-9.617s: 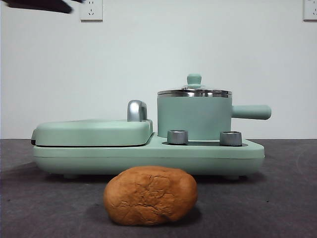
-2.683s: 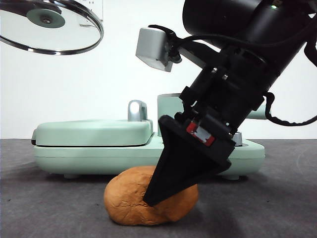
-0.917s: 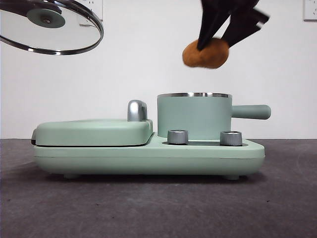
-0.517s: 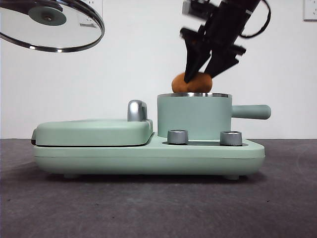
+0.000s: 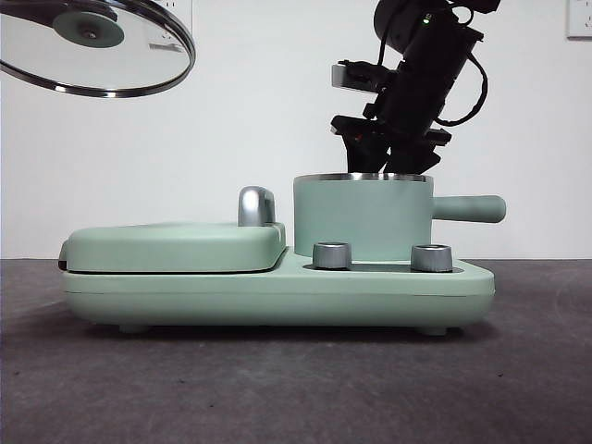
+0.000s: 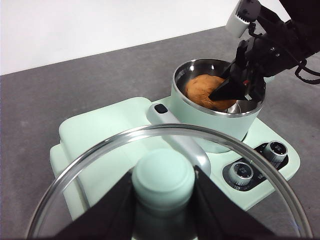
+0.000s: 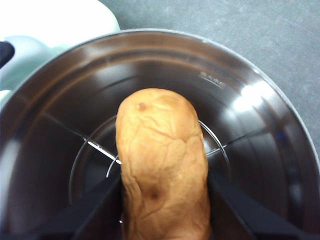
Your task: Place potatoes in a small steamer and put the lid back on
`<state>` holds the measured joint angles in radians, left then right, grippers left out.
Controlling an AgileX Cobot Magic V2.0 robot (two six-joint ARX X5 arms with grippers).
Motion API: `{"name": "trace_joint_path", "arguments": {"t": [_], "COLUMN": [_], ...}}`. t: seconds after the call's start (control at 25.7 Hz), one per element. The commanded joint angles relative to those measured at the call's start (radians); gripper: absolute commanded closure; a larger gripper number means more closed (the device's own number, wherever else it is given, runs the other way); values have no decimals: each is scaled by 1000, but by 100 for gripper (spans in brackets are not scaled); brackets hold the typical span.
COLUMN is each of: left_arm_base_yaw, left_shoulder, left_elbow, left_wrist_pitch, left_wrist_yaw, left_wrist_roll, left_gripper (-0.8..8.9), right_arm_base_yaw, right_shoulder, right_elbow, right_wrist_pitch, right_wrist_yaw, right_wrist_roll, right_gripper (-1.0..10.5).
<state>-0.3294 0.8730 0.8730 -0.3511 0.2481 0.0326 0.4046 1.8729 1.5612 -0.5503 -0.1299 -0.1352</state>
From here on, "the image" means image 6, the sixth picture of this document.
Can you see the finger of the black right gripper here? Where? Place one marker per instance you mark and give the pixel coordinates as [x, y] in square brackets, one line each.
[237, 90]
[233, 70]

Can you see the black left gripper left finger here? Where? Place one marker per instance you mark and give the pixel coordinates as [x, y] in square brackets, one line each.
[110, 217]

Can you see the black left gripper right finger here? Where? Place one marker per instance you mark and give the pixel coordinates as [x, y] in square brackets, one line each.
[220, 217]

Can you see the brown potato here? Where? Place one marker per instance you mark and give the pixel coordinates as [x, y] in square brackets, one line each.
[200, 87]

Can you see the mint green steamer pot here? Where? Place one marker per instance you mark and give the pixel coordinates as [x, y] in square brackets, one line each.
[190, 117]

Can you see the glass lid with green knob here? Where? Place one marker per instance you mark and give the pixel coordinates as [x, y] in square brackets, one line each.
[162, 172]

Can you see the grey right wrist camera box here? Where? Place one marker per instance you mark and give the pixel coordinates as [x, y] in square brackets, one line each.
[236, 22]

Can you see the mint green hinged griddle cover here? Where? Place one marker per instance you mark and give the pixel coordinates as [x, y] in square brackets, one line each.
[105, 125]

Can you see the silver control knob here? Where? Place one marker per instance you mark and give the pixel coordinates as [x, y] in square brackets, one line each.
[243, 173]
[275, 151]

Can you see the mint green breakfast machine base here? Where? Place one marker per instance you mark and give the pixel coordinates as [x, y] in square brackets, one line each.
[275, 140]

